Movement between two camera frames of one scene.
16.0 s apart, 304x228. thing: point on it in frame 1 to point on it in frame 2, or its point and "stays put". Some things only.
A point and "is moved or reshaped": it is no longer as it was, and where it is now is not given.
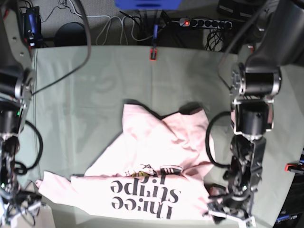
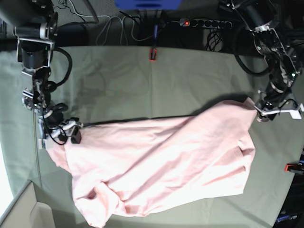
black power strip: [216, 23] stays put
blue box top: [148, 4] stays put
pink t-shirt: [149, 168] is moved or reshaped
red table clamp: [153, 54] stays put
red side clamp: [294, 167] stays put
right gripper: [240, 208] to [268, 111]
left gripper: [28, 203] to [69, 129]
